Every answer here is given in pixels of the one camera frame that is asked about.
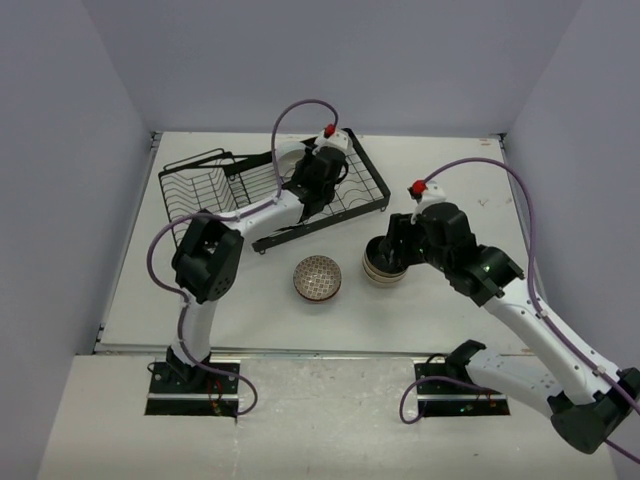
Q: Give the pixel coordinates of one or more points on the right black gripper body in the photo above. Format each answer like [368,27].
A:
[415,247]

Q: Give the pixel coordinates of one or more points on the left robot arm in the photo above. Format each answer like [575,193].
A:
[207,259]

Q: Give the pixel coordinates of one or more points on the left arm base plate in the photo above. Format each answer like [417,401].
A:
[207,395]

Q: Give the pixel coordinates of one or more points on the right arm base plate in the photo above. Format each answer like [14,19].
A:
[442,399]

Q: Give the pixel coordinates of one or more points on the brown lattice patterned bowl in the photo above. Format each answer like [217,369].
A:
[317,275]

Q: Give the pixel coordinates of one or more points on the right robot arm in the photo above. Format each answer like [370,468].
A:
[584,395]

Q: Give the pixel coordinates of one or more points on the black glazed tan bowl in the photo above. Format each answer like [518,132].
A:
[377,261]

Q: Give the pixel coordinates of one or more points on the black wire dish rack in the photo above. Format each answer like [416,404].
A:
[221,181]

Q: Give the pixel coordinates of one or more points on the tan bowl white inside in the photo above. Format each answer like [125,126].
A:
[384,285]

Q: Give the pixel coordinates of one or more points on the tan bowl with branch motif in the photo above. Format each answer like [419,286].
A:
[372,273]

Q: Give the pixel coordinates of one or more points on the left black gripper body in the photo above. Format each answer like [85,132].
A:
[304,164]

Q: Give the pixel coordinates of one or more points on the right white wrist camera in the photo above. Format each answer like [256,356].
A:
[425,194]

